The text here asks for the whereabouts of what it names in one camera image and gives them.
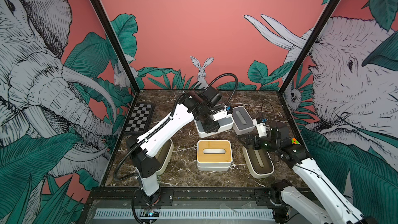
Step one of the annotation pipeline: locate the black left camera cable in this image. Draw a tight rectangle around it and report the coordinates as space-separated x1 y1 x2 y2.
209 73 239 108

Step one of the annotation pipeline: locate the cream box dark lid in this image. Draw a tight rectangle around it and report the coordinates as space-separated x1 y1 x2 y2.
242 147 275 179
155 139 174 176

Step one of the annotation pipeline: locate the black right corner post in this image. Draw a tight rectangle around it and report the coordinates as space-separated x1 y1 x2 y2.
278 0 341 94

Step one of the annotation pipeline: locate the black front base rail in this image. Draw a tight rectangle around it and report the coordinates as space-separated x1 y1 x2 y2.
83 187 277 214

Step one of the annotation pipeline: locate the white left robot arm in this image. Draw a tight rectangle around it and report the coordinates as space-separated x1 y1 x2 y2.
113 91 222 197

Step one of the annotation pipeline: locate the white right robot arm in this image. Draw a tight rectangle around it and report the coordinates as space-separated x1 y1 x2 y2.
236 122 377 224

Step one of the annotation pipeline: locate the black corner post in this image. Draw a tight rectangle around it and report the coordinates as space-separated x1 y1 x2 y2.
90 0 140 94
278 0 341 94

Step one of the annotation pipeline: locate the black white checkerboard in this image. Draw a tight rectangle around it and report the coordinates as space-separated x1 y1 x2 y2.
125 102 154 135

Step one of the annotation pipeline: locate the black left corner post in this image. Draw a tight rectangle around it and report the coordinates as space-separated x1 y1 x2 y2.
90 0 140 94

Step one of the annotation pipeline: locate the colourful puzzle cube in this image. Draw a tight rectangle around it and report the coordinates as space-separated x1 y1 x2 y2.
291 138 300 145

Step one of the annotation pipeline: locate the white perforated cable duct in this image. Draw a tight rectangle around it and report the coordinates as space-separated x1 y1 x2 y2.
94 208 274 221

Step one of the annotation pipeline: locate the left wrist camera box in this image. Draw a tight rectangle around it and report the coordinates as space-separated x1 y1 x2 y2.
202 86 222 107

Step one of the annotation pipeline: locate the white box grey lid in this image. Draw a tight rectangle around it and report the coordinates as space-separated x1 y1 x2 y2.
194 117 234 138
232 106 255 135

